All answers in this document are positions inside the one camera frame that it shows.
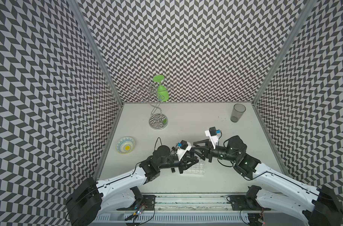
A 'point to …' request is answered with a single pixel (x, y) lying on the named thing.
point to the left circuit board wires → (142, 206)
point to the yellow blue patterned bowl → (125, 145)
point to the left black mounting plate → (142, 202)
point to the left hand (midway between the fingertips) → (196, 160)
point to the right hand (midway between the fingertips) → (193, 149)
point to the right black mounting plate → (248, 202)
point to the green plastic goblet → (162, 93)
